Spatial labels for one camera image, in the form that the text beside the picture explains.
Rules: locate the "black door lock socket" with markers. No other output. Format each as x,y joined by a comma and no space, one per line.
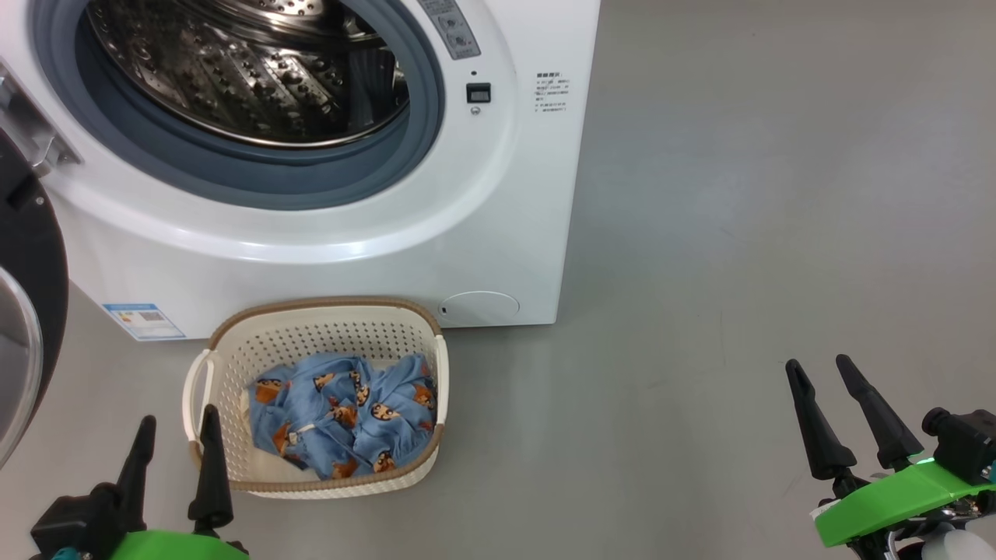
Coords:
478,93

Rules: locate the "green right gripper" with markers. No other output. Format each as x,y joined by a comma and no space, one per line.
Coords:
887,502

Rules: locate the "cream laundry basket brown rim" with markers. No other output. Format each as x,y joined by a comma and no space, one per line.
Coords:
327,488

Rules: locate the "washing machine door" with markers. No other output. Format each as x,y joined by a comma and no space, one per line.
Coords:
31,257

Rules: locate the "round white filter cover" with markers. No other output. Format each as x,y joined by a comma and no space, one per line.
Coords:
478,309

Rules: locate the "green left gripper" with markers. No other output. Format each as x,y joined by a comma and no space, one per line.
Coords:
171,547

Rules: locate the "blue cartoon print garment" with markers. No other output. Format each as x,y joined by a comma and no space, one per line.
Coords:
342,412

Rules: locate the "steel perforated washer drum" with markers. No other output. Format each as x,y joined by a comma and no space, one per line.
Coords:
233,78

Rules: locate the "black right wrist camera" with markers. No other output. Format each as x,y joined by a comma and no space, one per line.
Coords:
965,443

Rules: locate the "white front-load washing machine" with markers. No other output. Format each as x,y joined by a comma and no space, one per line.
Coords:
506,233

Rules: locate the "blue energy label sticker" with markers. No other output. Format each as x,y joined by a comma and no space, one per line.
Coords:
144,321

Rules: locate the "grey instruction sticker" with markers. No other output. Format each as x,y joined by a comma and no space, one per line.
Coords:
455,31

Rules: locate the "grey rubber door gasket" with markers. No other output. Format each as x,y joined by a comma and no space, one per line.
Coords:
233,175

